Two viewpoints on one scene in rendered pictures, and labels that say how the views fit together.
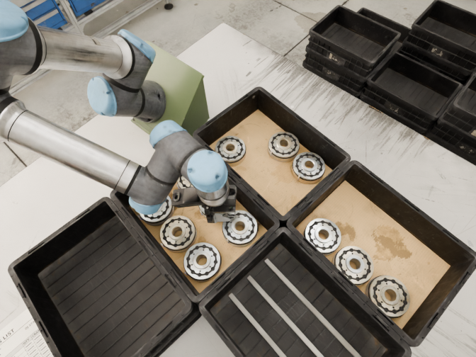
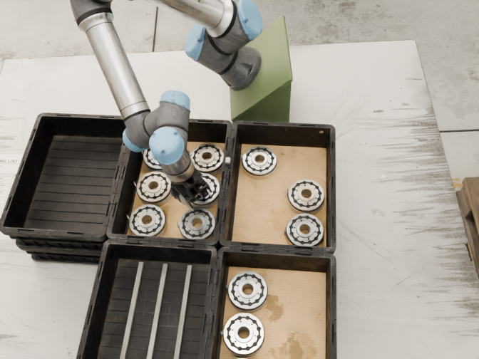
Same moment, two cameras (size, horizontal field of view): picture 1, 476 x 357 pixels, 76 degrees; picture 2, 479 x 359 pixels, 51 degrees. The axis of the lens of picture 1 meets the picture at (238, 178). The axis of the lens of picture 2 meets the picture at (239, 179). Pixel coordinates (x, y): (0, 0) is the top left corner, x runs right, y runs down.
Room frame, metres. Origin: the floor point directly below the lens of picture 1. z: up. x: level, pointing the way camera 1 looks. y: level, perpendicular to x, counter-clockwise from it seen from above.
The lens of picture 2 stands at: (-0.01, -0.55, 2.13)
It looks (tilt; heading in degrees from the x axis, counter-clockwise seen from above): 60 degrees down; 50
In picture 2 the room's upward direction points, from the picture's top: 6 degrees counter-clockwise
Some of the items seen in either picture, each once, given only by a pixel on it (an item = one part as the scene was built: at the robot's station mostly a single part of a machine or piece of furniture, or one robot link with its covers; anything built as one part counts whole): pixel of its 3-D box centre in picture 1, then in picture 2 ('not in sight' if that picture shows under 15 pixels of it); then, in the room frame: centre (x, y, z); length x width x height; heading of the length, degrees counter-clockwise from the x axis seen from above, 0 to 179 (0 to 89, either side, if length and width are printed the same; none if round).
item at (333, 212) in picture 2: (269, 147); (280, 183); (0.51, -0.10, 0.92); 0.40 x 0.30 x 0.02; 40
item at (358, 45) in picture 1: (343, 64); not in sight; (1.44, -0.67, 0.37); 0.40 x 0.30 x 0.45; 46
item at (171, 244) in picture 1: (177, 232); (153, 186); (0.28, 0.18, 0.86); 0.10 x 0.10 x 0.01
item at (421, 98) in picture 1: (400, 103); not in sight; (1.16, -0.96, 0.31); 0.40 x 0.30 x 0.34; 46
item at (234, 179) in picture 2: (268, 156); (279, 191); (0.51, -0.10, 0.87); 0.40 x 0.30 x 0.11; 40
